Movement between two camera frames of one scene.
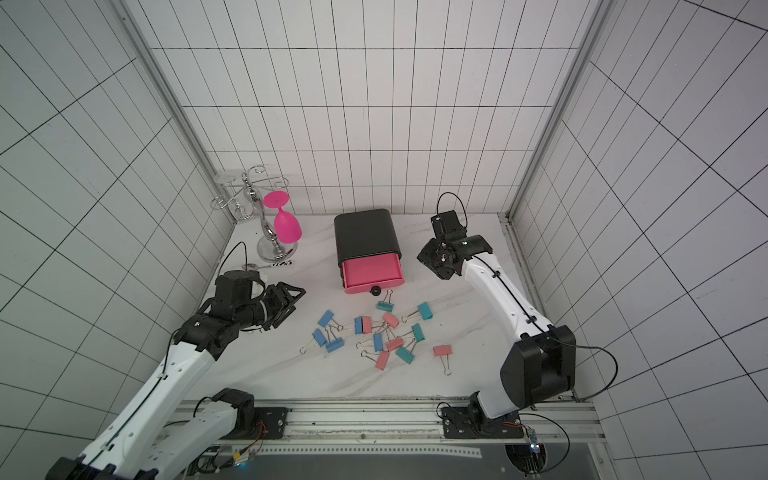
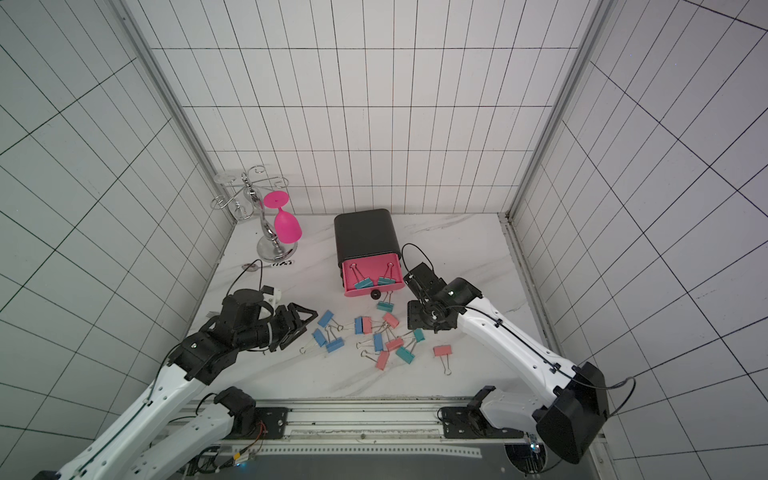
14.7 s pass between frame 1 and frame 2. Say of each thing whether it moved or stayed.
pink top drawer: stayed
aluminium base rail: stayed
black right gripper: moved
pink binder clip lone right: stayed
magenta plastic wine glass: stayed
